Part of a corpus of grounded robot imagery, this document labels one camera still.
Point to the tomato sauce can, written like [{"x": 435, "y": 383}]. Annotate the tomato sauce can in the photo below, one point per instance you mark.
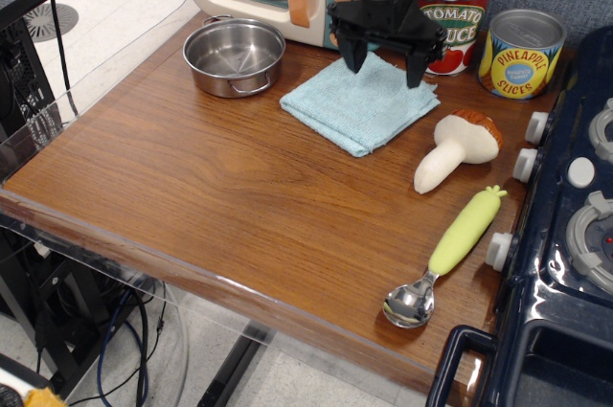
[{"x": 462, "y": 20}]

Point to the dark blue toy stove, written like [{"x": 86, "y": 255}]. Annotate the dark blue toy stove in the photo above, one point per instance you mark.
[{"x": 552, "y": 343}]

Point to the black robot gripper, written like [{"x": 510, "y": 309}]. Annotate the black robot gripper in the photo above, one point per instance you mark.
[{"x": 398, "y": 25}]

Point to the stainless steel pot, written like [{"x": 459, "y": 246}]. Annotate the stainless steel pot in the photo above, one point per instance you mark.
[{"x": 234, "y": 57}]

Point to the pineapple slices can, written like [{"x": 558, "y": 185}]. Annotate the pineapple slices can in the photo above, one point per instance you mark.
[{"x": 521, "y": 53}]

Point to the green handled metal spoon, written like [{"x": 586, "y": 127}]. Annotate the green handled metal spoon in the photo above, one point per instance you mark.
[{"x": 412, "y": 305}]

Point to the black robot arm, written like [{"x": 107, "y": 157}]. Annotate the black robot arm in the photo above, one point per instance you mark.
[{"x": 397, "y": 25}]

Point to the black table leg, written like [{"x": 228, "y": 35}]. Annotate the black table leg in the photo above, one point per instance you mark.
[{"x": 234, "y": 367}]

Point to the light blue cloth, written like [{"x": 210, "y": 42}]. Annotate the light blue cloth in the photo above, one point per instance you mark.
[{"x": 360, "y": 112}]

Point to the round floor vent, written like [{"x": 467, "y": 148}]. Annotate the round floor vent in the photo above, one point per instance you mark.
[{"x": 40, "y": 21}]

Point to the plush toy mushroom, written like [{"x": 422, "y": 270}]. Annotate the plush toy mushroom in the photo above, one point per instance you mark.
[{"x": 464, "y": 136}]

